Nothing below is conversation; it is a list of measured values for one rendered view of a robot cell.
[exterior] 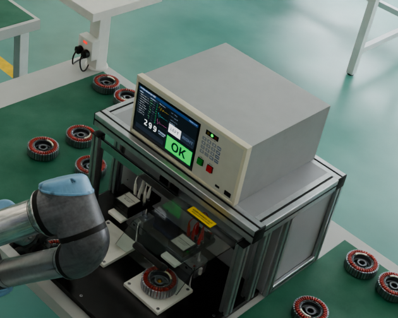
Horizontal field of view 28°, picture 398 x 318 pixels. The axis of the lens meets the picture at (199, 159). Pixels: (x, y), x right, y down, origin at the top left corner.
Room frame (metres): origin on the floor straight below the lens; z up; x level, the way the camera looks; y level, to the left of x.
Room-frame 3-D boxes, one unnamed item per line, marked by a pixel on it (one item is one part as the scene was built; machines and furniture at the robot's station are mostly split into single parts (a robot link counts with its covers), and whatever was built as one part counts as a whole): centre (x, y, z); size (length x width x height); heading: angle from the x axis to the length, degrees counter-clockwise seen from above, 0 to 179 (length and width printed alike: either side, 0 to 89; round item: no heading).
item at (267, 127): (2.01, -0.06, 1.22); 0.44 x 0.39 x 0.20; 53
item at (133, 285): (1.69, 0.04, 0.78); 0.15 x 0.15 x 0.01; 53
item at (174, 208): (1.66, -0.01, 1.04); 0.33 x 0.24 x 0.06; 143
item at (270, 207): (2.02, -0.05, 1.09); 0.68 x 0.44 x 0.05; 53
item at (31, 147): (2.26, 0.56, 0.77); 0.11 x 0.11 x 0.04
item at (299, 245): (1.89, -0.36, 0.91); 0.28 x 0.03 x 0.32; 143
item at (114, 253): (1.84, 0.24, 0.78); 0.15 x 0.15 x 0.01; 53
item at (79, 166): (2.21, 0.37, 0.77); 0.11 x 0.11 x 0.04
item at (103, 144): (1.84, 0.08, 1.03); 0.62 x 0.01 x 0.03; 53
